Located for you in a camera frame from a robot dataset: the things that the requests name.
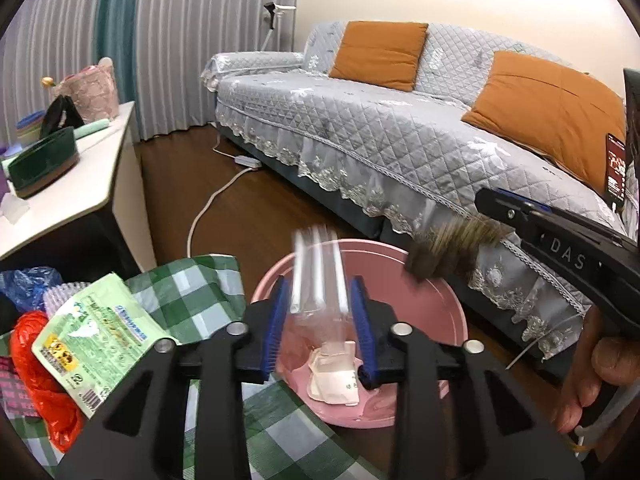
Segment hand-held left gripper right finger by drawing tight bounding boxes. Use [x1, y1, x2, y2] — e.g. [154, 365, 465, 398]
[349, 276, 586, 480]

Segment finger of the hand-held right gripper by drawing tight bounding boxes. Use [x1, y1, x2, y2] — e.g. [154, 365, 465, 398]
[474, 192, 538, 248]
[494, 187, 566, 220]

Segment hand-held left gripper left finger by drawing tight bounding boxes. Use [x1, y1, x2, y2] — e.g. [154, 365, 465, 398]
[55, 276, 292, 480]

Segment clear plastic packet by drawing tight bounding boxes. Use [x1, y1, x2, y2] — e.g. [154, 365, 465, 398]
[292, 227, 362, 361]

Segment brown wrapper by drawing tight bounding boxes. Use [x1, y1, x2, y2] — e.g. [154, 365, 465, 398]
[404, 215, 512, 279]

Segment pink plastic basin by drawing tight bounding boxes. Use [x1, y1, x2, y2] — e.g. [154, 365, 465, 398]
[250, 240, 469, 429]

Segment green and white packet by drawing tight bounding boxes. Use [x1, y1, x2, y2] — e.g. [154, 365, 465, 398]
[31, 272, 173, 418]

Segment red mesh bag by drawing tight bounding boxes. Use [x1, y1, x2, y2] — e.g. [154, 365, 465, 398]
[10, 310, 88, 453]

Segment person's right hand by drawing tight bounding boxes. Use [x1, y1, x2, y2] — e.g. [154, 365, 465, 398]
[554, 305, 640, 436]

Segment green checked tablecloth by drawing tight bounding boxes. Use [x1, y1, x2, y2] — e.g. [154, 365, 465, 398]
[0, 255, 391, 480]

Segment orange cushion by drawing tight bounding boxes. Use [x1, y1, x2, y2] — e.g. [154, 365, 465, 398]
[328, 21, 430, 94]
[461, 50, 629, 197]

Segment grey quilted sofa cover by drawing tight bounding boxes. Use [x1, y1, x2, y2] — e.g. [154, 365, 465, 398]
[200, 21, 640, 361]

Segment white foam net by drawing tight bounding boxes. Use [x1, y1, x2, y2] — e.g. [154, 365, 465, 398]
[42, 282, 94, 316]

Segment white table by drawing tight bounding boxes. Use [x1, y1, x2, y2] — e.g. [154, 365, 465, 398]
[0, 101, 158, 281]

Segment blue plastic bag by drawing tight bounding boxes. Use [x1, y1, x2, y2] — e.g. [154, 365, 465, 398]
[0, 267, 64, 313]

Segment light green roll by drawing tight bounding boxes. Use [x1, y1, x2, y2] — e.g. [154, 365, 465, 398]
[75, 119, 112, 139]

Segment pink patterned packet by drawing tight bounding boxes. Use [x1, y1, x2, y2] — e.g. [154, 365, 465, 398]
[0, 357, 41, 418]

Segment dark green planter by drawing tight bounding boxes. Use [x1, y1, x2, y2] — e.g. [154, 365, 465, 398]
[10, 126, 81, 200]

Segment white tissue pack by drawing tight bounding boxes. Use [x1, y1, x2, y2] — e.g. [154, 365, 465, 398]
[0, 195, 30, 222]

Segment pink lace basket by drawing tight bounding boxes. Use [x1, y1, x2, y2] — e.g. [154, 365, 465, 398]
[55, 64, 121, 126]

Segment black folded bag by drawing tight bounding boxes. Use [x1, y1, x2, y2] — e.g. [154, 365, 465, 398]
[39, 95, 86, 138]

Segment white floor lamp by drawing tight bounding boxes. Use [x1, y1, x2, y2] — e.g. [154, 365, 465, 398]
[260, 2, 297, 52]

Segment stack of pastel bowls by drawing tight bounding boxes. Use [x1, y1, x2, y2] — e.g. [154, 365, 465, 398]
[15, 110, 48, 153]

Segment grey pleated curtain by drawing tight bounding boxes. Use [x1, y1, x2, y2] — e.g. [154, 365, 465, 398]
[132, 0, 301, 142]
[0, 0, 108, 147]

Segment teal curtain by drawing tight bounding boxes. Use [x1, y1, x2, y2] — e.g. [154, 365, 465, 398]
[95, 0, 142, 137]

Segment thin white cable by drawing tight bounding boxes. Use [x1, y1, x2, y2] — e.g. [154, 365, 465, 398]
[506, 314, 587, 372]

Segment thick white power cable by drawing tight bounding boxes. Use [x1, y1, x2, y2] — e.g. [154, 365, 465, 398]
[186, 166, 251, 259]

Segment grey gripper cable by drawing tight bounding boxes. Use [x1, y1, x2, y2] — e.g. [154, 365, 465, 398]
[574, 384, 637, 453]

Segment short white cable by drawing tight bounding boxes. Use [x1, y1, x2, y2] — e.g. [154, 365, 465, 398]
[213, 124, 238, 159]

